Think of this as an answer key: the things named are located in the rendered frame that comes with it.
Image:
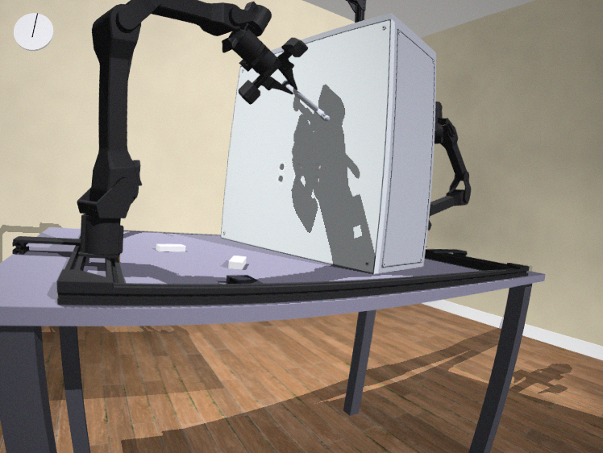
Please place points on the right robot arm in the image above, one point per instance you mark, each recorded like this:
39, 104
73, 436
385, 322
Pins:
116, 177

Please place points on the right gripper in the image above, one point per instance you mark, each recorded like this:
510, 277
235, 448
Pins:
266, 63

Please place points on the light grey metal rod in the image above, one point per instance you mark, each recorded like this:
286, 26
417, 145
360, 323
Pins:
312, 106

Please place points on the light grey panel with holes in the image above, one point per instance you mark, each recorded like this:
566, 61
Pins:
339, 219

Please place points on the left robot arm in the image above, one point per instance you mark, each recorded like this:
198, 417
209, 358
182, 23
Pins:
446, 136

